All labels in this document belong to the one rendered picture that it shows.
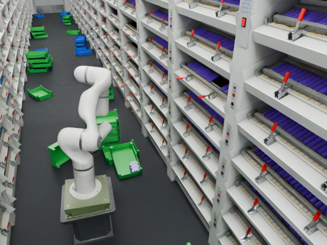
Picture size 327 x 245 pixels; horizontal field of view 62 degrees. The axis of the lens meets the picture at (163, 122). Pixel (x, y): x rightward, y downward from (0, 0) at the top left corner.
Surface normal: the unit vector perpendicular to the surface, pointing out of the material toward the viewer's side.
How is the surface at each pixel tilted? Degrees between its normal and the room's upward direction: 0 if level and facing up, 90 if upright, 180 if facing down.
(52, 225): 0
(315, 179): 20
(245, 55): 90
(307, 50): 110
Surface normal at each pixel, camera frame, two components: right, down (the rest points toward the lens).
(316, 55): -0.87, 0.47
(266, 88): -0.32, -0.74
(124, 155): 0.11, -0.68
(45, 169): 0.00, -0.86
